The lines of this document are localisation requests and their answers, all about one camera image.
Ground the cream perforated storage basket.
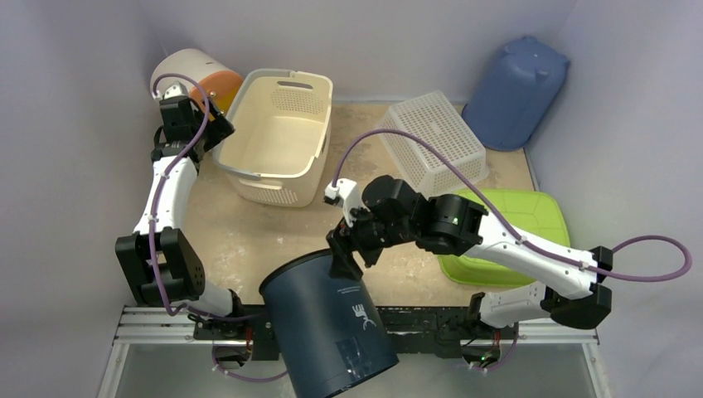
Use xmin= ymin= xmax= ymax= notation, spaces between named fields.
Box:
xmin=212 ymin=69 xmax=333 ymax=207

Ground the black cylindrical bucket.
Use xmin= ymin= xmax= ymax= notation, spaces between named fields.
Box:
xmin=259 ymin=250 xmax=400 ymax=397

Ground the white lattice plastic basket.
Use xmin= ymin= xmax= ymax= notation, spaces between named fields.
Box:
xmin=376 ymin=90 xmax=489 ymax=197

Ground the lime green plastic basin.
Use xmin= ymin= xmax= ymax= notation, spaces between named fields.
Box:
xmin=437 ymin=188 xmax=572 ymax=289

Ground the blue plastic bucket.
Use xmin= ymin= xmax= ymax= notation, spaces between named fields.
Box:
xmin=461 ymin=36 xmax=570 ymax=152

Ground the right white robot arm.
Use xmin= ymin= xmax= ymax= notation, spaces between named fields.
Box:
xmin=323 ymin=175 xmax=613 ymax=337

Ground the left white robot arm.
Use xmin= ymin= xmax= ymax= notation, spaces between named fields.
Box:
xmin=115 ymin=95 xmax=248 ymax=339

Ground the white pastel drawer cabinet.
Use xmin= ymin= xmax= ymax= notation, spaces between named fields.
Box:
xmin=149 ymin=48 xmax=244 ymax=121

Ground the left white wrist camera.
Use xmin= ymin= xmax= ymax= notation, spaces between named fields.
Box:
xmin=156 ymin=81 xmax=190 ymax=100

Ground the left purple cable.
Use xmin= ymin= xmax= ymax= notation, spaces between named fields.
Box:
xmin=148 ymin=73 xmax=289 ymax=385

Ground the purple cable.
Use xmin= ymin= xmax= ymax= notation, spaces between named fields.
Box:
xmin=332 ymin=128 xmax=693 ymax=375
xmin=148 ymin=73 xmax=289 ymax=385

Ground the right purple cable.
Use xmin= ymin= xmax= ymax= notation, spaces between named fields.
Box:
xmin=332 ymin=128 xmax=693 ymax=375

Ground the aluminium rail base frame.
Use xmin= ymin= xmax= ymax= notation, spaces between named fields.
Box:
xmin=99 ymin=279 xmax=609 ymax=397

